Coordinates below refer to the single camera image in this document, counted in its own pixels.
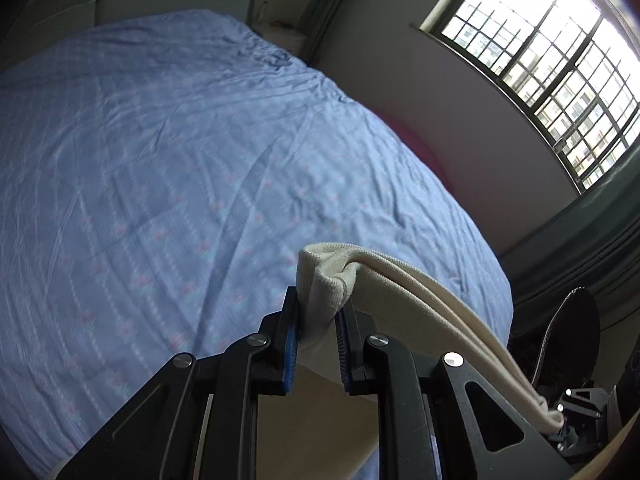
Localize white nightstand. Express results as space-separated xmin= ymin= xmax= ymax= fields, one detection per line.
xmin=260 ymin=22 xmax=307 ymax=53

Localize green curtain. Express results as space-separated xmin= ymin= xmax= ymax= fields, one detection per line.
xmin=300 ymin=0 xmax=386 ymax=68
xmin=500 ymin=150 xmax=640 ymax=311

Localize cream pants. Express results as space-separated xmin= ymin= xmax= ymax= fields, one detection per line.
xmin=250 ymin=242 xmax=566 ymax=480

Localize blue checked blanket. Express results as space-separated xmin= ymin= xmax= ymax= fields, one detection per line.
xmin=0 ymin=9 xmax=516 ymax=480

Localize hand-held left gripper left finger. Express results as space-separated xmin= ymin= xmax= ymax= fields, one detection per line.
xmin=54 ymin=286 xmax=302 ymax=480

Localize barred window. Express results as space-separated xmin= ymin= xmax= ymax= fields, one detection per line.
xmin=410 ymin=0 xmax=640 ymax=196

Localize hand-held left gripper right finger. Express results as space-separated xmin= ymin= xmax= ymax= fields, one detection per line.
xmin=336 ymin=302 xmax=576 ymax=480

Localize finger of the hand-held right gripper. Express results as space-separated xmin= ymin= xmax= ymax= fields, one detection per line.
xmin=550 ymin=425 xmax=603 ymax=461
xmin=555 ymin=385 xmax=609 ymax=418

